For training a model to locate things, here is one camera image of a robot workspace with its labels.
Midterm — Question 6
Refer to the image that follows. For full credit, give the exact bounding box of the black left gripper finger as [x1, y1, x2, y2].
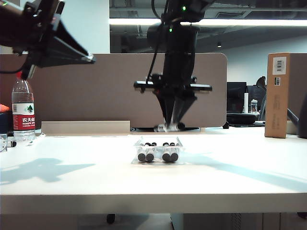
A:
[48, 20, 96, 61]
[32, 48, 96, 68]

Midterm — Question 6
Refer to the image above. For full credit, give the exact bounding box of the tall brown cardboard box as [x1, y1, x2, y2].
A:
[264, 52, 291, 139]

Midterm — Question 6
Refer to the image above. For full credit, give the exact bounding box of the black bag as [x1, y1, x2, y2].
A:
[0, 112, 14, 137]

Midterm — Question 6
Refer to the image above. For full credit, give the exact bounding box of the ceiling light strip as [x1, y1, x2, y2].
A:
[109, 18, 307, 27]

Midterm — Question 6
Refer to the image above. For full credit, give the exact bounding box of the black round cushion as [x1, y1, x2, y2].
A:
[226, 112, 257, 126]

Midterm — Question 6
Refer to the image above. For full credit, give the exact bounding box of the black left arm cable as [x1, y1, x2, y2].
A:
[0, 61, 27, 75]

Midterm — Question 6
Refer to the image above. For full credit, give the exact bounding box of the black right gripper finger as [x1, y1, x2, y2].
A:
[172, 95, 198, 127]
[155, 92, 177, 127]

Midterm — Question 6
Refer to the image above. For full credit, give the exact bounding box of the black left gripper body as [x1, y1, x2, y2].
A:
[13, 0, 66, 80]

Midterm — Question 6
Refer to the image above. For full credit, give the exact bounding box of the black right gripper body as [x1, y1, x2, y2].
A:
[133, 54, 213, 98]

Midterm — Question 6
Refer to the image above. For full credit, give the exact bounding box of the brown desk divider panel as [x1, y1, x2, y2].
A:
[0, 53, 228, 128]

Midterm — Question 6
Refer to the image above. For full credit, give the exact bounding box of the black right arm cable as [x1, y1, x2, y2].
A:
[146, 0, 169, 82]

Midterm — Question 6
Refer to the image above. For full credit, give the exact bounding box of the brown neighbouring divider panel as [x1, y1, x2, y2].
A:
[287, 53, 307, 135]

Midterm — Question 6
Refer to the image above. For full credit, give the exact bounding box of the water bottle red label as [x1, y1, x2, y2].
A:
[11, 78, 36, 142]

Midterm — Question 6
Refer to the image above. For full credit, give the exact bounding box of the black computer monitor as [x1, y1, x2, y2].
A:
[226, 81, 248, 113]

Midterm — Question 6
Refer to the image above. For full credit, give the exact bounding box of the black office chair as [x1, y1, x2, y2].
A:
[255, 76, 268, 120]

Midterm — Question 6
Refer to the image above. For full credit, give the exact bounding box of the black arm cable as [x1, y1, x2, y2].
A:
[0, 61, 27, 75]
[146, 0, 169, 82]

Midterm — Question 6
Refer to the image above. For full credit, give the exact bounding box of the black white whiteboard marker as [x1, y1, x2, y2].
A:
[137, 142, 146, 162]
[170, 142, 179, 161]
[145, 142, 157, 162]
[162, 142, 171, 162]
[153, 122, 186, 133]

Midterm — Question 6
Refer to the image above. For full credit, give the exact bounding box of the clear plastic packaging box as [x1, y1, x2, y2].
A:
[131, 136, 187, 165]

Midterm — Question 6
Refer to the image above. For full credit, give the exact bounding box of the beige cable tray flap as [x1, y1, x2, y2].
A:
[41, 120, 131, 137]

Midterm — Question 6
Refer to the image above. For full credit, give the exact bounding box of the green white pen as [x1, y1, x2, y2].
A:
[25, 133, 46, 147]

